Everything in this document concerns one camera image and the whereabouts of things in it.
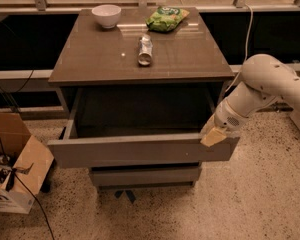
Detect grey drawer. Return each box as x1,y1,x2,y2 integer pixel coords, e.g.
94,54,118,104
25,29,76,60
48,84,239,168
90,166,201,187

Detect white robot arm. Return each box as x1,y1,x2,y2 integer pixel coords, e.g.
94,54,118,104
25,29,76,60
200,54,300,147

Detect grey bottom drawer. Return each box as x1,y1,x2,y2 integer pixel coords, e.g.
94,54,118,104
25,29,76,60
90,166,201,187

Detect grey drawer cabinet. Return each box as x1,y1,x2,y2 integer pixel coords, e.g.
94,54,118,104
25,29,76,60
54,8,228,189

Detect grey top drawer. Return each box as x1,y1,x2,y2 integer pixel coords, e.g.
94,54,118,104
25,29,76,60
48,84,239,168

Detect white bowl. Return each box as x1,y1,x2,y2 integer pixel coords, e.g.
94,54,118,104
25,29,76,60
92,4,121,28

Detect green chip bag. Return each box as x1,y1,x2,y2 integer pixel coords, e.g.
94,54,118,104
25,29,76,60
146,6,190,32

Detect cardboard box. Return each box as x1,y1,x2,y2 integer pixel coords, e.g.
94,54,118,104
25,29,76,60
0,113,54,214

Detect silver drink can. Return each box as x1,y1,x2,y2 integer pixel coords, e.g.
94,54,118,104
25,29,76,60
138,34,153,66

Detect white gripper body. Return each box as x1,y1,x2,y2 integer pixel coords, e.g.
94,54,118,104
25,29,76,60
214,99,248,132

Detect black cable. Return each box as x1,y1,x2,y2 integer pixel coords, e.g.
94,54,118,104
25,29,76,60
0,120,56,240

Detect white cable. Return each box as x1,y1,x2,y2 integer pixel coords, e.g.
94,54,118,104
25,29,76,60
224,3,255,95

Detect yellow taped gripper finger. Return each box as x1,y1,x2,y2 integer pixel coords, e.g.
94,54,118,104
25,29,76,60
200,116,227,147

